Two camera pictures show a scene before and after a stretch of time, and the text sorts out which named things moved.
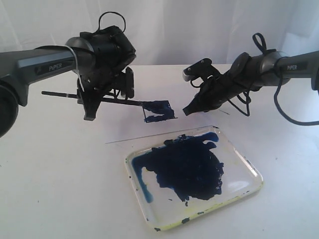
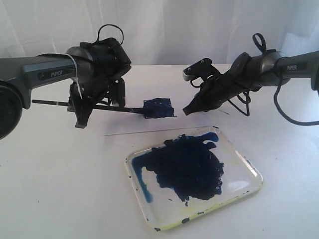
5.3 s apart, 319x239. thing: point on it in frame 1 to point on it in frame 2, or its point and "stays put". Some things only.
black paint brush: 106,100 to 139,110
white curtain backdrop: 168,32 stays put
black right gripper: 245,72 stays put
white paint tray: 181,179 stays put
